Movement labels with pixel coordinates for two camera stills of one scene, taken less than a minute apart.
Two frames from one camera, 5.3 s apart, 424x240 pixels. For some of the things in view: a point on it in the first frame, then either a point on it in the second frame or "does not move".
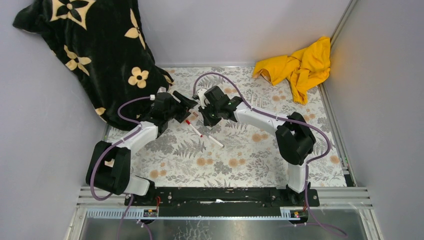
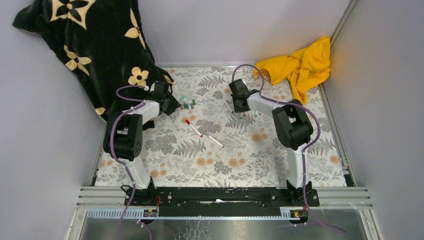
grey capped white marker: x=217 y=142 does not move
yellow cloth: x=311 y=64 does not move
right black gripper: x=208 y=122 → x=237 y=109
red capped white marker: x=194 y=128 does not move
